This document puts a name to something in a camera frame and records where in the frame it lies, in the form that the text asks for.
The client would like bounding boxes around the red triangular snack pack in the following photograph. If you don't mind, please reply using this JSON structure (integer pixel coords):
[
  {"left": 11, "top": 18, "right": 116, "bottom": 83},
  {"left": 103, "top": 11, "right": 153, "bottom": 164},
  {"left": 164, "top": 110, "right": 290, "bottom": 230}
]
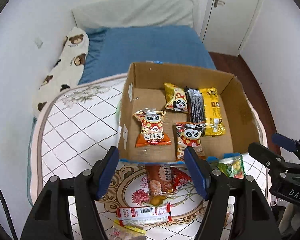
[{"left": 171, "top": 167, "right": 192, "bottom": 190}]

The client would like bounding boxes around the white diamond pattern quilt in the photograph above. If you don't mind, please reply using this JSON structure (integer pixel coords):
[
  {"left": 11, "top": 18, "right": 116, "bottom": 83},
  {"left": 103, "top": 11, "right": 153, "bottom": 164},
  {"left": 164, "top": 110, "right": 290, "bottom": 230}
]
[{"left": 31, "top": 70, "right": 267, "bottom": 236}]

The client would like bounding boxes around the brown panda snack bag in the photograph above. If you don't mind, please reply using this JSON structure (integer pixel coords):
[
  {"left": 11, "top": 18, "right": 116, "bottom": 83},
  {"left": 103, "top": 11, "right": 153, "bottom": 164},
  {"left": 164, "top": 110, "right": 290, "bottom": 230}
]
[{"left": 175, "top": 122, "right": 205, "bottom": 161}]

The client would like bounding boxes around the pale yellow bread pack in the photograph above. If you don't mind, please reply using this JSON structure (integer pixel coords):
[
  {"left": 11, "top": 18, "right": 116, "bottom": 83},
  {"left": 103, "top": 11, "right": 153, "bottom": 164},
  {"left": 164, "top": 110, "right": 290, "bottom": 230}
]
[{"left": 111, "top": 220, "right": 146, "bottom": 240}]

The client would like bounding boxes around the grey white pillow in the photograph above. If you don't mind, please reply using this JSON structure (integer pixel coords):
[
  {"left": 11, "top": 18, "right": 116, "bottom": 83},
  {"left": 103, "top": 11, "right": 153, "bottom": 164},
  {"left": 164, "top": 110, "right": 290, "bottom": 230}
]
[{"left": 72, "top": 0, "right": 198, "bottom": 30}]

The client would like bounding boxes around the blue bed sheet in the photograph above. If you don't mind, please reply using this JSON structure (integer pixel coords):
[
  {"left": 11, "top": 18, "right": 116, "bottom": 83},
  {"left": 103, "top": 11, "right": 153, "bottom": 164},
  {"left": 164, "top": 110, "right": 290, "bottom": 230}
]
[{"left": 27, "top": 25, "right": 215, "bottom": 203}]

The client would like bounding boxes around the yellow snack pack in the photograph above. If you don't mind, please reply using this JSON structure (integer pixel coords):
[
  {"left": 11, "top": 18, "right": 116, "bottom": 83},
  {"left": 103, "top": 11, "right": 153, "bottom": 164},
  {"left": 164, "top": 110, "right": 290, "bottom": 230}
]
[{"left": 199, "top": 88, "right": 225, "bottom": 137}]

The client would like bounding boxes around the white door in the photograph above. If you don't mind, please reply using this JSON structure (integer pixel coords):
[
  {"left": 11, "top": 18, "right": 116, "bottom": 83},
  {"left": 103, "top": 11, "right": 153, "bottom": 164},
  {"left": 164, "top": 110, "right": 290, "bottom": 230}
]
[{"left": 201, "top": 0, "right": 260, "bottom": 56}]

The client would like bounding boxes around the black cable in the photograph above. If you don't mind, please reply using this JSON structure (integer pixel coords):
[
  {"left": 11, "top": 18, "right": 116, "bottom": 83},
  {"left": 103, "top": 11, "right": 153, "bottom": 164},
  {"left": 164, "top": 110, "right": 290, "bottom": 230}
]
[{"left": 0, "top": 172, "right": 19, "bottom": 240}]

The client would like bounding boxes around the bear print long pillow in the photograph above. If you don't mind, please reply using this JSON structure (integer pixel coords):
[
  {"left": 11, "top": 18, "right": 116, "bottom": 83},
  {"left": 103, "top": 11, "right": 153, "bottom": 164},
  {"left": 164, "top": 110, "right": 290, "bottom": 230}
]
[{"left": 32, "top": 27, "right": 89, "bottom": 117}]

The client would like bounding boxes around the green candy bag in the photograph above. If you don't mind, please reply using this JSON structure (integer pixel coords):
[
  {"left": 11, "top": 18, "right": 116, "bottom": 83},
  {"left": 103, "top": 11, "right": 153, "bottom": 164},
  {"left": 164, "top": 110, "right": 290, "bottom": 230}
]
[{"left": 211, "top": 154, "right": 245, "bottom": 179}]

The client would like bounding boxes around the yellow panda snack bag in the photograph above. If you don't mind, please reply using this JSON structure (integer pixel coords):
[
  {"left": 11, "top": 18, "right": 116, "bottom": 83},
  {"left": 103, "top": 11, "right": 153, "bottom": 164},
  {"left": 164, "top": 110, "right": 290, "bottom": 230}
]
[{"left": 164, "top": 83, "right": 188, "bottom": 113}]

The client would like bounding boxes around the orange panda snack bag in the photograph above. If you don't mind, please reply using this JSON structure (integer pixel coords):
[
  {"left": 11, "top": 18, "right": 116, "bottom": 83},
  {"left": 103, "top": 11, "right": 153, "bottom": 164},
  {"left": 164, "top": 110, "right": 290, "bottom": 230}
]
[{"left": 133, "top": 109, "right": 172, "bottom": 147}]

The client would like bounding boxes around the cardboard milk box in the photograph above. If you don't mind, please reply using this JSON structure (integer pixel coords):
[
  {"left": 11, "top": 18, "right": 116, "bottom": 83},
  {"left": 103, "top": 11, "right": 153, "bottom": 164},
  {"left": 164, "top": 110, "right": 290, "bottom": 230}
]
[{"left": 118, "top": 61, "right": 260, "bottom": 165}]

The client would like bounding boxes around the metal door handle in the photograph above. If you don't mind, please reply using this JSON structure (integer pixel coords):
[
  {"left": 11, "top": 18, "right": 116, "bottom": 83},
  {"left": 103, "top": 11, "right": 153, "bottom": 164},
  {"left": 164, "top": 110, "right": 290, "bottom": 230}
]
[{"left": 213, "top": 0, "right": 225, "bottom": 8}]

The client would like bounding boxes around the black cookie pack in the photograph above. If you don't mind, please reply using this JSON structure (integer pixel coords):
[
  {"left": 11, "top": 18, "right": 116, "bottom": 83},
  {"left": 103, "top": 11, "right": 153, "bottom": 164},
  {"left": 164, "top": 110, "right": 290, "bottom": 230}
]
[{"left": 185, "top": 88, "right": 205, "bottom": 123}]

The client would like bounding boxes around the red white snack pack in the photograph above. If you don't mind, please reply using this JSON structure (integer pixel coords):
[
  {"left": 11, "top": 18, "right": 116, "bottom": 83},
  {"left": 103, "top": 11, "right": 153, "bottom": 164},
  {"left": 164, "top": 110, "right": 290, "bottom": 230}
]
[{"left": 116, "top": 203, "right": 172, "bottom": 226}]

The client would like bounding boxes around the brown red snack bag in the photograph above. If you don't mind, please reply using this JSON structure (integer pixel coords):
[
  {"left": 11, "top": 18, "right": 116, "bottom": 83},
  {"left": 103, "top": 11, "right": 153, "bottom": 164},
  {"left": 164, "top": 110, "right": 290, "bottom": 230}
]
[{"left": 145, "top": 164, "right": 175, "bottom": 196}]

